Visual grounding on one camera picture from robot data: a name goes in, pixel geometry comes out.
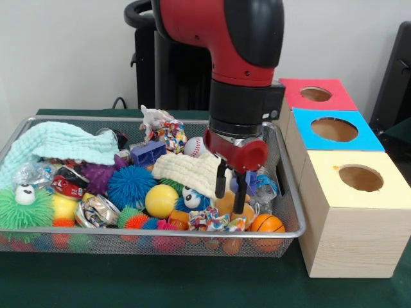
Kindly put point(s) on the small brown plush toy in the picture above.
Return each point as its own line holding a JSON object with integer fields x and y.
{"x": 226, "y": 203}

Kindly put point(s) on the plain blue spiky ball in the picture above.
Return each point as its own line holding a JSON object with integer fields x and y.
{"x": 131, "y": 187}

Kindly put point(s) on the shallow metal mesh bin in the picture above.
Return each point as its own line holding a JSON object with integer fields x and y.
{"x": 273, "y": 144}

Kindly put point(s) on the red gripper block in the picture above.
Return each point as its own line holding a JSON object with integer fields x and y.
{"x": 244, "y": 157}

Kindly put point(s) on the purple plastic toy block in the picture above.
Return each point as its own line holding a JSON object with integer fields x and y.
{"x": 252, "y": 184}

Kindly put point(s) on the wooden box with three holes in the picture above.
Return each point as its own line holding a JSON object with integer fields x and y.
{"x": 353, "y": 244}

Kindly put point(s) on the green spiky ball with eyes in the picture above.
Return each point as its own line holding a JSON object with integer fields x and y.
{"x": 29, "y": 215}

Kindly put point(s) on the black upright panel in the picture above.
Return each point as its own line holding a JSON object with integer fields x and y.
{"x": 395, "y": 80}

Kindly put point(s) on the crushed clear water bottle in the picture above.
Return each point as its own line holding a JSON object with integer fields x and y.
{"x": 265, "y": 189}

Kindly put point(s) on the smooth yellow ball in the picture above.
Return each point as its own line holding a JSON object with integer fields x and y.
{"x": 161, "y": 201}

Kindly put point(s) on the orange toy basketball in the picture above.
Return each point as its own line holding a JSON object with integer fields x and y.
{"x": 268, "y": 223}

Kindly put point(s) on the dark green table cloth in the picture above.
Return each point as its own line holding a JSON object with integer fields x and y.
{"x": 160, "y": 282}
{"x": 398, "y": 138}

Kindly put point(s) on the white toy baseball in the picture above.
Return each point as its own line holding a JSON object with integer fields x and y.
{"x": 194, "y": 147}

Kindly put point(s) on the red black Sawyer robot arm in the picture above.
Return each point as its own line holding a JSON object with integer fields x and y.
{"x": 231, "y": 38}

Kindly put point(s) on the mint green cloth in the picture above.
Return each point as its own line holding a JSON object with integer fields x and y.
{"x": 48, "y": 141}

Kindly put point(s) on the cream yellow cloth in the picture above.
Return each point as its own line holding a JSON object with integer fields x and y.
{"x": 186, "y": 170}

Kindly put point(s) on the crushed silver drink can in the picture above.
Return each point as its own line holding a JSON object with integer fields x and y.
{"x": 96, "y": 211}

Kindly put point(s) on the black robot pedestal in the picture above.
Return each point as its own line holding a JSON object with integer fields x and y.
{"x": 167, "y": 70}

